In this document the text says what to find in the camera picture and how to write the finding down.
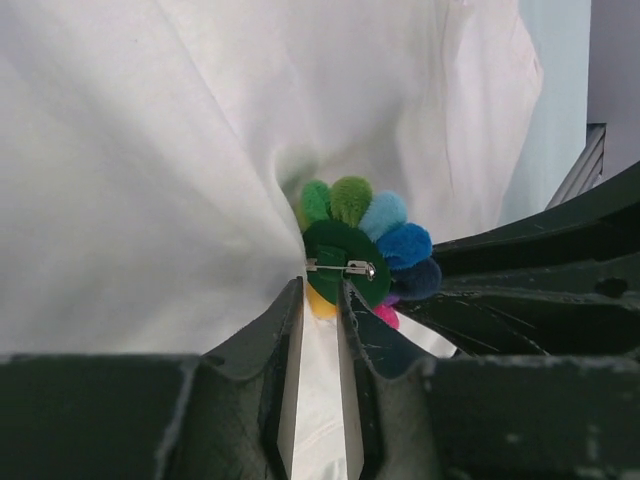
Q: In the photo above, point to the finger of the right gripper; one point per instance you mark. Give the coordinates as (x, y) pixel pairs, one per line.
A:
(498, 325)
(601, 224)

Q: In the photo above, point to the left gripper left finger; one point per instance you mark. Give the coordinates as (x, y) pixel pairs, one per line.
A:
(226, 414)

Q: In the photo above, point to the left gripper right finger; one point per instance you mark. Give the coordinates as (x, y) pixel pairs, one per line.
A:
(410, 415)

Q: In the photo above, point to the rainbow plush flower brooch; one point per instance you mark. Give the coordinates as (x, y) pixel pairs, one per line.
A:
(351, 233)

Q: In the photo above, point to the white t-shirt garment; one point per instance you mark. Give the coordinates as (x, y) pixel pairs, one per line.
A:
(152, 151)

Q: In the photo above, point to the aluminium frame rail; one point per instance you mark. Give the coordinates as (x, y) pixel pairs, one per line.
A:
(587, 169)

